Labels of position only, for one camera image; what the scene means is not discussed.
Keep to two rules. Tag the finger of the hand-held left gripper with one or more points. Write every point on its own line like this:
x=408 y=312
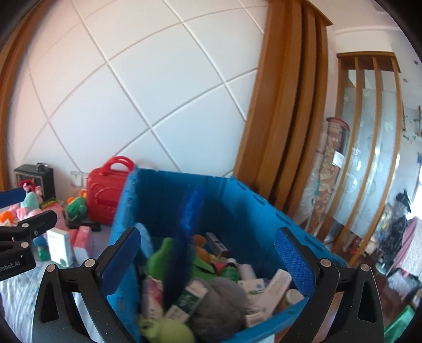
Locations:
x=11 y=198
x=36 y=221

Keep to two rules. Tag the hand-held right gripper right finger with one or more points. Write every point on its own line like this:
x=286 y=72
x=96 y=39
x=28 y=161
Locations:
x=293 y=260

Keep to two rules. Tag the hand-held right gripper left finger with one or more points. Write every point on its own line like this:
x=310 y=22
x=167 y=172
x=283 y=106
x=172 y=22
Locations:
x=120 y=260

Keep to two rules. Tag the pink white ointment tube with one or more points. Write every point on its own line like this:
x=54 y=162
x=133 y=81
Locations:
x=152 y=295

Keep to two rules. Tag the white medicine box green figure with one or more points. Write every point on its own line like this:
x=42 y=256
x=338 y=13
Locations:
x=253 y=290

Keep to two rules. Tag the blue plastic crate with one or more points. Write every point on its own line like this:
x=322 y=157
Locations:
x=158 y=198

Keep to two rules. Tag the green striped medicine box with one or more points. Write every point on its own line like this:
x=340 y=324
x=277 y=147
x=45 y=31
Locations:
x=188 y=300

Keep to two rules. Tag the grey plush toy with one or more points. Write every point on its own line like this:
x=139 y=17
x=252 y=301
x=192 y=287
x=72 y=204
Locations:
x=221 y=303

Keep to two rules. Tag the orange pink plush toy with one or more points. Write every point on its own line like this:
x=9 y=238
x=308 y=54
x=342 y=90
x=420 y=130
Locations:
x=6 y=216

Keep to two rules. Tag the teal plush toy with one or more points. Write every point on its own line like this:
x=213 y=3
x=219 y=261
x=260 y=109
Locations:
x=30 y=201

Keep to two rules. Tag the red plush toy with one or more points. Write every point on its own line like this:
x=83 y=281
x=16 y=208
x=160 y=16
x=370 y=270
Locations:
x=28 y=186

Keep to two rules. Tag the yellow green box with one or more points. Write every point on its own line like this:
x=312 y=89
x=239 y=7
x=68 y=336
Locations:
x=48 y=203

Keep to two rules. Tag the black box lantern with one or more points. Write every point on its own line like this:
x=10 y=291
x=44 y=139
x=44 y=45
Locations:
x=36 y=181

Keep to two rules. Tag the blue oval brush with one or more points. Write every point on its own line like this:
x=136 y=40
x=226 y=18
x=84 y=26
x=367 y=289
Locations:
x=145 y=239

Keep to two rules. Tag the long white pink box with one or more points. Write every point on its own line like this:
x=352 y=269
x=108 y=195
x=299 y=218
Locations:
x=277 y=290

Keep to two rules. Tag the white teal box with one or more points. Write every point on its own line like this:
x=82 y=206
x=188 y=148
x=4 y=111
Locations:
x=59 y=247

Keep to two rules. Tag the small white jar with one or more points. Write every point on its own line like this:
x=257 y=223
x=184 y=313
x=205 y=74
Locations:
x=294 y=296

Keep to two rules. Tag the green plush toy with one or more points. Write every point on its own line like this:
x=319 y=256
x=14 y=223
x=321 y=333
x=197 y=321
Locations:
x=160 y=257

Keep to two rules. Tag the small pink packet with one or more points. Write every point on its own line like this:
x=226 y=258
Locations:
x=72 y=237

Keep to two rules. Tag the large pink packet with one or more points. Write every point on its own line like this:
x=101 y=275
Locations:
x=84 y=242

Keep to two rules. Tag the green frog toy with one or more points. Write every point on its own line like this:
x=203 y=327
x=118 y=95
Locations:
x=76 y=209

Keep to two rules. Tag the white plastic bottle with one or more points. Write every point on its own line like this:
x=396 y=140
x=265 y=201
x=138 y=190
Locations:
x=247 y=272

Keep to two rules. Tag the black flat case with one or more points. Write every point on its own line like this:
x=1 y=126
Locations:
x=84 y=227

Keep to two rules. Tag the green medicine bottle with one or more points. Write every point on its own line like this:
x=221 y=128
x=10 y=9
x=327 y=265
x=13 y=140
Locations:
x=229 y=272

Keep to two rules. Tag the red toy suitcase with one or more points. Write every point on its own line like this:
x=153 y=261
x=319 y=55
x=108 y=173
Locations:
x=105 y=194

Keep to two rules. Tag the small white barcode box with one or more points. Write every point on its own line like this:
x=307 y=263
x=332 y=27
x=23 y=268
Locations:
x=254 y=319

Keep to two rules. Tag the dark small box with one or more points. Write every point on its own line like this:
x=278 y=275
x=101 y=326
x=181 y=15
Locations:
x=216 y=244

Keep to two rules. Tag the green cloth toy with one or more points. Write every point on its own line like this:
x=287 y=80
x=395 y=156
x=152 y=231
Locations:
x=202 y=265

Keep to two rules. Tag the light green soft toy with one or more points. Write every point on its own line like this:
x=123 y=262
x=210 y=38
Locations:
x=168 y=331

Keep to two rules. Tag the black hanging clothes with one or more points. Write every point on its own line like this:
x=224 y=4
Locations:
x=397 y=227

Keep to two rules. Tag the brown patterned carpet roll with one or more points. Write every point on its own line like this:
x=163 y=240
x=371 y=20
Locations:
x=333 y=158

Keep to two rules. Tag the pink cloth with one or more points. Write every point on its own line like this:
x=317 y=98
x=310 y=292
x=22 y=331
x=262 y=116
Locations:
x=412 y=247

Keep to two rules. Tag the green bag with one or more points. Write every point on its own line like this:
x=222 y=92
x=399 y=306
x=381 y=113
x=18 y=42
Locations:
x=400 y=325

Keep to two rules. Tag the frosted glass screen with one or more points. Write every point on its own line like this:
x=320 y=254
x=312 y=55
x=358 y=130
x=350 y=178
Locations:
x=366 y=148

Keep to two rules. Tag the wooden slat partition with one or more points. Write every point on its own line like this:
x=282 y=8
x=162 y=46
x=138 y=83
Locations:
x=283 y=99

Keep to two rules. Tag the white wall socket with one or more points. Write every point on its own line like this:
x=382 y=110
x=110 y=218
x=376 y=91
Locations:
x=78 y=178

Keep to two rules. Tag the branch wall decoration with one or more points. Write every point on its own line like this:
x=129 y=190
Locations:
x=412 y=128

